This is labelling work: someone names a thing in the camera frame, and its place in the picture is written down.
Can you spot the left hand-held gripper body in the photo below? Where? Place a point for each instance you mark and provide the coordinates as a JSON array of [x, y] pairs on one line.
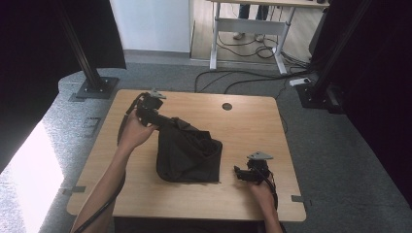
[[149, 108]]

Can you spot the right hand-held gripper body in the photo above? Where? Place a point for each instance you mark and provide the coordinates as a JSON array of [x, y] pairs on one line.
[[260, 168]]

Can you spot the black pleated skirt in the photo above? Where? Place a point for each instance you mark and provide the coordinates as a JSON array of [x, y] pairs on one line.
[[188, 155]]

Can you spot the person's left hand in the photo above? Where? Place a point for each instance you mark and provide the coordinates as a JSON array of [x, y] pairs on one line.
[[134, 134]]

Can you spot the person's right hand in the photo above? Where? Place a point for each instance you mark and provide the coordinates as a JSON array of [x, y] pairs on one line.
[[265, 195]]

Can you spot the grey floor socket plate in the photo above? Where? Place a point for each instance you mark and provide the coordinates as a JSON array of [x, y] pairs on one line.
[[92, 124]]

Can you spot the round dark table grommet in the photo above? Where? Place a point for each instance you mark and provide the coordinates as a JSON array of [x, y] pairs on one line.
[[227, 106]]

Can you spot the black metal stand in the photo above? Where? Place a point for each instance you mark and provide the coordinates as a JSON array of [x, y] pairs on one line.
[[336, 51], [85, 61]]

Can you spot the white power strip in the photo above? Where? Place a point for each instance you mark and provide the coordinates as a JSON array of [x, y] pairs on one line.
[[299, 81]]

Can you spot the black curtain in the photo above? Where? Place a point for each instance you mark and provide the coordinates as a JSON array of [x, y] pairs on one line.
[[382, 97], [26, 64]]

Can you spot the white desk frame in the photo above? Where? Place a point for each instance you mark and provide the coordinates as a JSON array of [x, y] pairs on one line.
[[249, 26]]

